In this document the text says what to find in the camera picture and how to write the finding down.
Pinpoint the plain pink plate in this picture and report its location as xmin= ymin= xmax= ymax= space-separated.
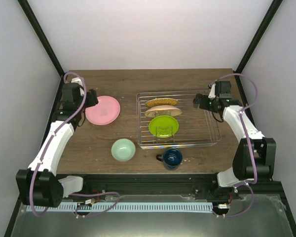
xmin=85 ymin=96 xmax=120 ymax=125

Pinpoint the woven bamboo-pattern plate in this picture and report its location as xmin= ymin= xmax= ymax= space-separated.
xmin=145 ymin=98 xmax=178 ymax=108

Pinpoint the chrome wire dish rack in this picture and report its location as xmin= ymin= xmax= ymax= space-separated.
xmin=136 ymin=90 xmax=221 ymax=149

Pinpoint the lime green plate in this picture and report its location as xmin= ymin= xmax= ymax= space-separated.
xmin=148 ymin=116 xmax=179 ymax=138

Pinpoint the pink plate with bird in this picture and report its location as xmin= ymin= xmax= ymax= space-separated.
xmin=144 ymin=105 xmax=183 ymax=118

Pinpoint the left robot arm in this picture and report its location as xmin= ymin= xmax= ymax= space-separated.
xmin=16 ymin=85 xmax=98 ymax=207

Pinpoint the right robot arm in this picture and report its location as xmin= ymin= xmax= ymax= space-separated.
xmin=193 ymin=93 xmax=276 ymax=199

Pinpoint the mint green bowl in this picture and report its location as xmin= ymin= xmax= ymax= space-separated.
xmin=111 ymin=138 xmax=136 ymax=161

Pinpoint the dark blue mug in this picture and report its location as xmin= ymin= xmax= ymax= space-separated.
xmin=156 ymin=148 xmax=183 ymax=170

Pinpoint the light blue slotted strip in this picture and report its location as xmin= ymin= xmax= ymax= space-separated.
xmin=26 ymin=202 xmax=213 ymax=212

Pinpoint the metal front panel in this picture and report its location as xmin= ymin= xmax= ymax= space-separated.
xmin=6 ymin=195 xmax=296 ymax=237

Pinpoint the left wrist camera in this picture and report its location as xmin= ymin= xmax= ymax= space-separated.
xmin=61 ymin=78 xmax=84 ymax=110

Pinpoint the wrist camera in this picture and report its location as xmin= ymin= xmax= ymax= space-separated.
xmin=208 ymin=81 xmax=232 ymax=99
xmin=61 ymin=78 xmax=84 ymax=110

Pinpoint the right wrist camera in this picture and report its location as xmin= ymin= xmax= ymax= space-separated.
xmin=208 ymin=81 xmax=232 ymax=99

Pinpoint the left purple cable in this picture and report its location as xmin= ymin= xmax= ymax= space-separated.
xmin=29 ymin=71 xmax=120 ymax=219

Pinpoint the purple cable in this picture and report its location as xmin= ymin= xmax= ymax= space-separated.
xmin=207 ymin=73 xmax=259 ymax=219
xmin=29 ymin=71 xmax=120 ymax=219

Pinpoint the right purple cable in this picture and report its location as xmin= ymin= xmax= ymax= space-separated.
xmin=207 ymin=73 xmax=259 ymax=219

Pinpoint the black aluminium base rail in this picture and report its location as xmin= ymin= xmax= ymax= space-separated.
xmin=56 ymin=173 xmax=282 ymax=200

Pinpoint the left black frame post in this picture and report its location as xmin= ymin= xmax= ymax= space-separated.
xmin=17 ymin=0 xmax=66 ymax=77

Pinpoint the black frame post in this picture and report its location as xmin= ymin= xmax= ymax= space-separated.
xmin=17 ymin=0 xmax=66 ymax=77
xmin=235 ymin=0 xmax=283 ymax=75

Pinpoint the right black frame post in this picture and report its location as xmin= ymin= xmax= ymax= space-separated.
xmin=235 ymin=0 xmax=283 ymax=75

